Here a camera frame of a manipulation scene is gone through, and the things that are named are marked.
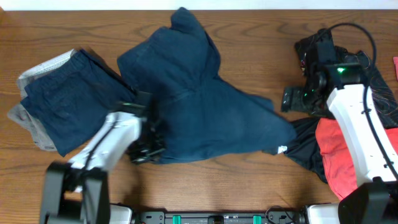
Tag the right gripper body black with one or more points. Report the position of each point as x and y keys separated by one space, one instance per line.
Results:
x=303 y=101

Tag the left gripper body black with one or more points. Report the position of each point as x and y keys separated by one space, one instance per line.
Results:
x=148 y=149

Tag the dark blue denim shorts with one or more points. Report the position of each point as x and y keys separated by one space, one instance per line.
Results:
x=202 y=116

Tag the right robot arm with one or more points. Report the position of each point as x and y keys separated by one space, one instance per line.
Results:
x=371 y=202

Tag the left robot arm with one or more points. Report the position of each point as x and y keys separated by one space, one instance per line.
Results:
x=77 y=191

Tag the black garment with logo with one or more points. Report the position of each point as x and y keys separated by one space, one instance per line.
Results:
x=296 y=140

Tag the black patterned shirt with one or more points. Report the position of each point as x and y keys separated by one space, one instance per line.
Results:
x=318 y=53

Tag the red garment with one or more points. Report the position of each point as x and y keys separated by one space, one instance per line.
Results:
x=339 y=155

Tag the folded navy shorts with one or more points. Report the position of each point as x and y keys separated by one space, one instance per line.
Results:
x=72 y=101

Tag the grey mesh garment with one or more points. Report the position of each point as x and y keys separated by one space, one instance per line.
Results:
x=19 y=114

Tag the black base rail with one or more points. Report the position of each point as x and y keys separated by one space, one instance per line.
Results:
x=217 y=217

